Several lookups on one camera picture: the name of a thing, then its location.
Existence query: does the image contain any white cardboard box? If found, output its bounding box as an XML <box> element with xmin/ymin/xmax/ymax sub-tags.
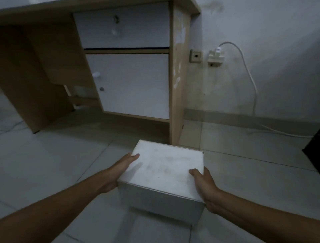
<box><xmin>117</xmin><ymin>140</ymin><xmax>206</xmax><ymax>226</ymax></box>

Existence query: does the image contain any person's left forearm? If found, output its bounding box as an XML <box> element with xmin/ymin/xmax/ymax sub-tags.
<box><xmin>0</xmin><ymin>169</ymin><xmax>108</xmax><ymax>243</ymax></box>

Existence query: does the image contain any wooden desk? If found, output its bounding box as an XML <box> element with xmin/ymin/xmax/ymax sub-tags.
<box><xmin>0</xmin><ymin>0</ymin><xmax>202</xmax><ymax>146</ymax></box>

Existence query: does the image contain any white wall socket plate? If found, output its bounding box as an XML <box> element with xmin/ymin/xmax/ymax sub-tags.
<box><xmin>189</xmin><ymin>49</ymin><xmax>202</xmax><ymax>63</ymax></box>

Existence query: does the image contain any person's right hand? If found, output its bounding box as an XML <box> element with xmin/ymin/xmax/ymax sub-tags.
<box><xmin>189</xmin><ymin>167</ymin><xmax>224</xmax><ymax>214</ymax></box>

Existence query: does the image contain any person's left hand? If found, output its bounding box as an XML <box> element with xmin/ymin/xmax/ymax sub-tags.
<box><xmin>99</xmin><ymin>153</ymin><xmax>140</xmax><ymax>194</ymax></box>

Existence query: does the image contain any white power cable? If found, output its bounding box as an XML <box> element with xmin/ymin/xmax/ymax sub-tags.
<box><xmin>218</xmin><ymin>42</ymin><xmax>314</xmax><ymax>139</ymax></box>

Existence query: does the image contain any white plug adapter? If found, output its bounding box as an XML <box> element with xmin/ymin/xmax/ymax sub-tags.
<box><xmin>207</xmin><ymin>47</ymin><xmax>225</xmax><ymax>67</ymax></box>

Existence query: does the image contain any white cabinet door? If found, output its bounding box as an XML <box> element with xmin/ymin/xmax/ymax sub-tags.
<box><xmin>85</xmin><ymin>54</ymin><xmax>170</xmax><ymax>120</ymax></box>

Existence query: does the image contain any white desk drawer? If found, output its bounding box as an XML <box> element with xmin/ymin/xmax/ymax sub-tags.
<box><xmin>73</xmin><ymin>2</ymin><xmax>170</xmax><ymax>49</ymax></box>

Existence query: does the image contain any person's right forearm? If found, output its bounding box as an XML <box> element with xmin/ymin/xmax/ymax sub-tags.
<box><xmin>215</xmin><ymin>189</ymin><xmax>320</xmax><ymax>243</ymax></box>

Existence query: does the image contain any black object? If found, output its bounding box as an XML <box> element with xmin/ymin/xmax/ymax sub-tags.
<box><xmin>302</xmin><ymin>135</ymin><xmax>320</xmax><ymax>174</ymax></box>

